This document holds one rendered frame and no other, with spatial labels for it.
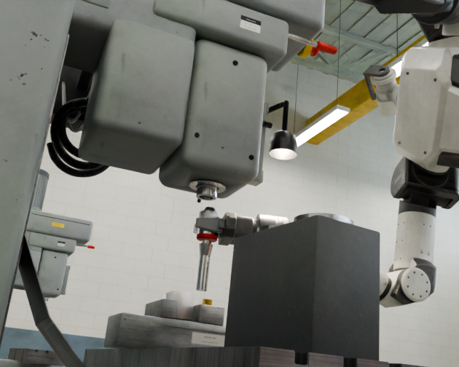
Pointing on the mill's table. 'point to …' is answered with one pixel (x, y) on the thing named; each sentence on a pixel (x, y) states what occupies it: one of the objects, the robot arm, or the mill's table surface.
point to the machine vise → (160, 329)
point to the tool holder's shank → (204, 264)
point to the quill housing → (220, 121)
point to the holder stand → (307, 287)
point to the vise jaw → (208, 314)
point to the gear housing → (230, 26)
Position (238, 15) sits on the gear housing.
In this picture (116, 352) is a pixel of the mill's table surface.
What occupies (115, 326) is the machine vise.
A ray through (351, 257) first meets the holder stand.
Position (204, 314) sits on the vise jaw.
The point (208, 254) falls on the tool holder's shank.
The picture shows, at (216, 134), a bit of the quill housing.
